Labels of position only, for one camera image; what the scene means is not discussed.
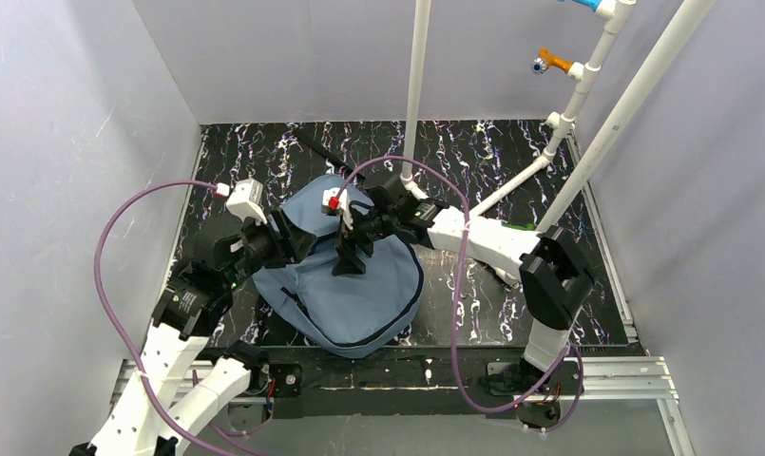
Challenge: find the green marker pen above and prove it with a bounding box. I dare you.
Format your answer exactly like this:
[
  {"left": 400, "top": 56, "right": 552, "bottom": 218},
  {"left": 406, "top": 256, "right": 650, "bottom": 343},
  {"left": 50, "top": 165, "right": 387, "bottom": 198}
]
[{"left": 510, "top": 222, "right": 535, "bottom": 231}]

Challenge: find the orange blue pipe valve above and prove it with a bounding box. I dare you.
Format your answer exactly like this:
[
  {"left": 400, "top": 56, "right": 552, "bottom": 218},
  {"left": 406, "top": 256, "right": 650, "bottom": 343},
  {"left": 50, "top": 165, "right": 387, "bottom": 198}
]
[{"left": 530, "top": 47, "right": 573, "bottom": 76}]

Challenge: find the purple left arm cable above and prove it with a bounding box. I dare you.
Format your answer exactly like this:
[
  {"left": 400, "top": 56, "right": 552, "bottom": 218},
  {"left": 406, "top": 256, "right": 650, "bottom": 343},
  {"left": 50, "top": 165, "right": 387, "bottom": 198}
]
[{"left": 93, "top": 180, "right": 277, "bottom": 456}]

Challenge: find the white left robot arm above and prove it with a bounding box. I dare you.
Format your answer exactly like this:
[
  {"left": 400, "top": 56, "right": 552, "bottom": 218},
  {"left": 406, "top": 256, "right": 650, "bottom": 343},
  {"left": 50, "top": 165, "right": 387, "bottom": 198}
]
[{"left": 70, "top": 209, "right": 318, "bottom": 455}]

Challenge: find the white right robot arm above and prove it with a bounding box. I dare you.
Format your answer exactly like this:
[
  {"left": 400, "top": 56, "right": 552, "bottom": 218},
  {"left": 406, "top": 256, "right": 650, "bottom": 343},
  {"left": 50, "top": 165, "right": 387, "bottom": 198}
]
[{"left": 321, "top": 175, "right": 594, "bottom": 372}]

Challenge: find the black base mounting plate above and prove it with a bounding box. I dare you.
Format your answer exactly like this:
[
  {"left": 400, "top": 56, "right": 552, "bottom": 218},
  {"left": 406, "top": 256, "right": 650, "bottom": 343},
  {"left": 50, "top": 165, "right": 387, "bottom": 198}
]
[{"left": 261, "top": 344, "right": 644, "bottom": 420}]

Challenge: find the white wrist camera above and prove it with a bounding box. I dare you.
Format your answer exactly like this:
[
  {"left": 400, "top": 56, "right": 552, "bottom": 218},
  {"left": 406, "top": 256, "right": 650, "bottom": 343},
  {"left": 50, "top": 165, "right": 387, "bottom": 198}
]
[
  {"left": 215, "top": 178, "right": 267, "bottom": 225},
  {"left": 320, "top": 187, "right": 354, "bottom": 232}
]

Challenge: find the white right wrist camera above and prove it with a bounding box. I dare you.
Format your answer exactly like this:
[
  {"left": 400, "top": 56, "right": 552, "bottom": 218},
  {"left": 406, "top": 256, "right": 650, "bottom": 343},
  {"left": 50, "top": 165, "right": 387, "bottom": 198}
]
[{"left": 320, "top": 187, "right": 354, "bottom": 232}]

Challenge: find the light blue student backpack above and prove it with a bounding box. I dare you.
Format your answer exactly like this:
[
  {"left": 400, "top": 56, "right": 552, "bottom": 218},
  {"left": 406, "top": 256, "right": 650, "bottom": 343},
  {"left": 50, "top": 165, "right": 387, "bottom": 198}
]
[{"left": 252, "top": 173, "right": 424, "bottom": 358}]

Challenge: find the white pvc pipe frame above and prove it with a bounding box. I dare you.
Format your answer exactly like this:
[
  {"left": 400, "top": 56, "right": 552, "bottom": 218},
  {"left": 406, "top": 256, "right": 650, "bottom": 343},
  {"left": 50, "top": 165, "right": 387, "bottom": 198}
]
[{"left": 404, "top": 1, "right": 715, "bottom": 231}]

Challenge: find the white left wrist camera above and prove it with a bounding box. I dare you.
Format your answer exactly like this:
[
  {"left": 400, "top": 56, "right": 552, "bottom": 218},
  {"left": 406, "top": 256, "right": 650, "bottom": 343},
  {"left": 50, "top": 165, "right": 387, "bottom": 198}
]
[{"left": 215, "top": 178, "right": 267, "bottom": 225}]

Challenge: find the aluminium rail frame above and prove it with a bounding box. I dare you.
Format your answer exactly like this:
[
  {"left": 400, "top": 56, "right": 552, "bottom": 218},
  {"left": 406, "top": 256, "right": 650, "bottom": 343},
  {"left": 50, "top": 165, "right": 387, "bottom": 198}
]
[{"left": 98, "top": 355, "right": 698, "bottom": 456}]

